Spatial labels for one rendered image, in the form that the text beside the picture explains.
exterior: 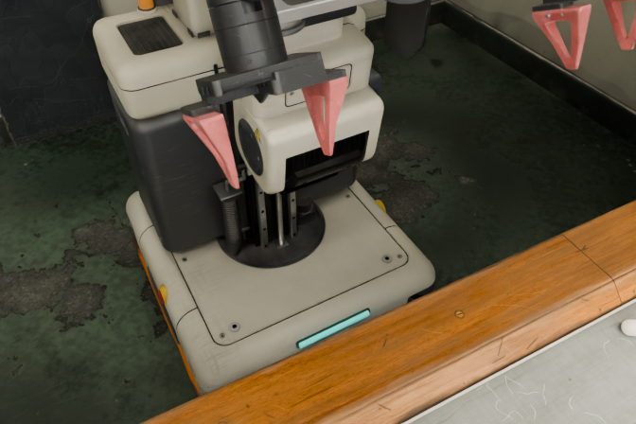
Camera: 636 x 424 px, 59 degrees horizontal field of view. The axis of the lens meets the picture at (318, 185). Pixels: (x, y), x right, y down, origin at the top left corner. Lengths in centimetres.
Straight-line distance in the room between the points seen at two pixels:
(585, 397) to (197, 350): 81
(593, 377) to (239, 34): 54
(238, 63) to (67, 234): 155
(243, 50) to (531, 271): 48
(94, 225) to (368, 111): 124
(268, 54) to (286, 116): 44
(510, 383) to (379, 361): 15
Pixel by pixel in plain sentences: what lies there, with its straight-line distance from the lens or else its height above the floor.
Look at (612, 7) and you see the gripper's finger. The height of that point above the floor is 103.
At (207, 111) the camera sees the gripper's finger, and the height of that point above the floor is 106.
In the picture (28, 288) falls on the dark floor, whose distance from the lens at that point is 189.
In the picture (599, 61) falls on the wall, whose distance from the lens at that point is 249.
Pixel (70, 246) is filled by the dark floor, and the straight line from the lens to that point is 195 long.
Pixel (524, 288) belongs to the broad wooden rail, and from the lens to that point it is 77.
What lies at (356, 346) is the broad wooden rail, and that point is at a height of 76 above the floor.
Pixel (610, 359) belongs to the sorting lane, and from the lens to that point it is 77.
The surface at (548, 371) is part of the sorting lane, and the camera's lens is 74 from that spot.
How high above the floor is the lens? 134
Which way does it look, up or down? 42 degrees down
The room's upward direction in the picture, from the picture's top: straight up
